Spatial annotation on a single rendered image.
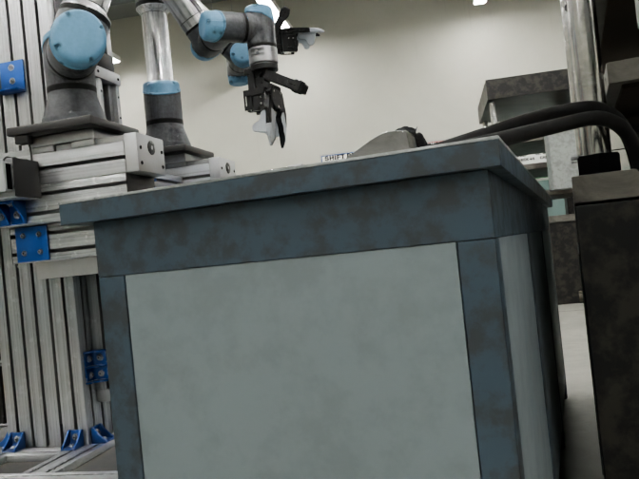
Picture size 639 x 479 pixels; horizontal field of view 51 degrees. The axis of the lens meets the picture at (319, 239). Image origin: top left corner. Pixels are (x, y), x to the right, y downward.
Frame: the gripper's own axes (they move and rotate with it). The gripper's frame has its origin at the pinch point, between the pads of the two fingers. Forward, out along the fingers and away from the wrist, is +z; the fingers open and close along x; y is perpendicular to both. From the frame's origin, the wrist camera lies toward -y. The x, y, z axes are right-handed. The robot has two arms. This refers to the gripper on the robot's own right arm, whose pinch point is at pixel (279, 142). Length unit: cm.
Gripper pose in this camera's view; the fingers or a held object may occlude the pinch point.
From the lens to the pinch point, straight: 174.6
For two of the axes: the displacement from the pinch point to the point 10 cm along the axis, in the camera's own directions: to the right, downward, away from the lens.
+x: -3.5, 0.2, -9.3
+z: 1.0, 9.9, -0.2
